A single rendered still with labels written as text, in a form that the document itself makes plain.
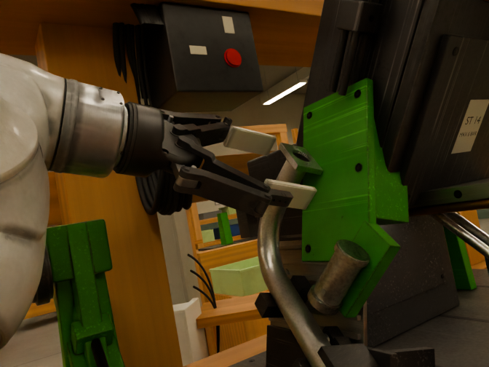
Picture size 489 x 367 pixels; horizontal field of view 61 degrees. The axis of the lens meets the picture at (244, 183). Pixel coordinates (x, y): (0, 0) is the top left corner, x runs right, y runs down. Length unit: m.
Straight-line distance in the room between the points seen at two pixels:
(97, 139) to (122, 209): 0.33
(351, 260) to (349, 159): 0.13
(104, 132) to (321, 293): 0.27
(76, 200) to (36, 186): 0.43
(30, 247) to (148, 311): 0.48
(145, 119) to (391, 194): 0.29
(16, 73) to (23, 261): 0.19
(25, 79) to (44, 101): 0.02
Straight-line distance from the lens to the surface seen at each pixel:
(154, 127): 0.42
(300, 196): 0.48
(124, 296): 0.72
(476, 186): 0.54
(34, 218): 0.27
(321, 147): 0.54
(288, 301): 0.51
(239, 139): 0.55
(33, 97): 0.38
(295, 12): 0.86
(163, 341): 0.75
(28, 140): 0.27
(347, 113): 0.52
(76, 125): 0.40
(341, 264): 0.44
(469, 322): 0.81
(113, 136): 0.40
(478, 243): 0.57
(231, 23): 0.78
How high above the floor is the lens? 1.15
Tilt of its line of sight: 4 degrees up
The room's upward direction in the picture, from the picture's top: 10 degrees counter-clockwise
